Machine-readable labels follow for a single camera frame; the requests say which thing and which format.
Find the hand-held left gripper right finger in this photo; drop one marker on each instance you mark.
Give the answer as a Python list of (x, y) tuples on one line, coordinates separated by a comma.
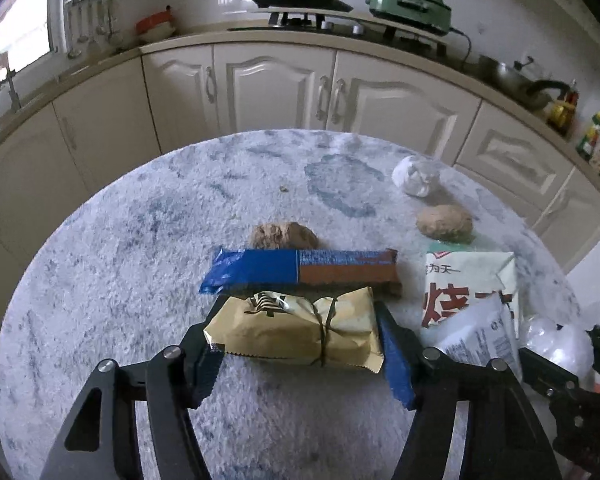
[(395, 360)]

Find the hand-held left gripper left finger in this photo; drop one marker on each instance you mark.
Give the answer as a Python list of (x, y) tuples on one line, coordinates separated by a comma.
[(207, 370)]

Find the clear plastic bag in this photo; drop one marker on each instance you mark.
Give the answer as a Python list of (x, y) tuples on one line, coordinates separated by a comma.
[(555, 345)]

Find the gold snack wrapper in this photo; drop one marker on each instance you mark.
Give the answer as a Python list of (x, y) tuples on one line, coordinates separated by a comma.
[(290, 325)]

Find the white plastic packet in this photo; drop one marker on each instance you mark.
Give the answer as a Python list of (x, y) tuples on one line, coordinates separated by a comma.
[(480, 335)]

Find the white packet with red print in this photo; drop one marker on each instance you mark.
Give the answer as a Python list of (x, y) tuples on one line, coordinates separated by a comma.
[(460, 280)]

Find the blue and brown biscuit wrapper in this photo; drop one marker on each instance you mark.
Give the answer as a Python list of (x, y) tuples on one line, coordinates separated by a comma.
[(260, 270)]

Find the white crumpled tissue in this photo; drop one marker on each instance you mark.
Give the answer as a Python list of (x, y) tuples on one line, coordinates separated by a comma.
[(412, 175)]

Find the dark sauce bottle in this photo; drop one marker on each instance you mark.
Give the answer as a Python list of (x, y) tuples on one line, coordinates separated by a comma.
[(562, 107)]

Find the cream kitchen base cabinet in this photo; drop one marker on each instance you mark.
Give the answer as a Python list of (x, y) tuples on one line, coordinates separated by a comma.
[(270, 90)]

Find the red and white bowls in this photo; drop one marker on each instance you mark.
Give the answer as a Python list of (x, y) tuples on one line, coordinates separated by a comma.
[(155, 25)]

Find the black gas stove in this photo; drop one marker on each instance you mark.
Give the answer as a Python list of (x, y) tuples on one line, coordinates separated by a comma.
[(305, 22)]

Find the green electric grill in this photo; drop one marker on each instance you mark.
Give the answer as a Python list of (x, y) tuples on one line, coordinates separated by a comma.
[(410, 7)]

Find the row of hanging utensils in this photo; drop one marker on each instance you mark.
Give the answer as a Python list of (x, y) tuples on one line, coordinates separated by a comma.
[(92, 25)]

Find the black griddle pan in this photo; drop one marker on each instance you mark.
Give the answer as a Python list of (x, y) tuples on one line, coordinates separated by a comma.
[(280, 2)]

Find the kitchen window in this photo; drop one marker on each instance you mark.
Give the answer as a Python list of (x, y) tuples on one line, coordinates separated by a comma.
[(25, 35)]

